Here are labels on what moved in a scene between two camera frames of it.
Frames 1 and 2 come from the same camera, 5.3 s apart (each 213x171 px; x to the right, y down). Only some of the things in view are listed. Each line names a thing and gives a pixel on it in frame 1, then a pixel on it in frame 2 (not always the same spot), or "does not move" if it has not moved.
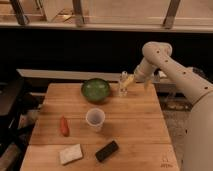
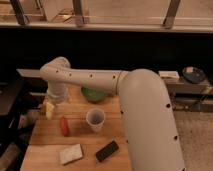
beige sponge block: x=73 y=153 does not move
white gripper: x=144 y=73 -> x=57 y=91
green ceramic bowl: x=96 y=89 does not move
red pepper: x=64 y=126 does not move
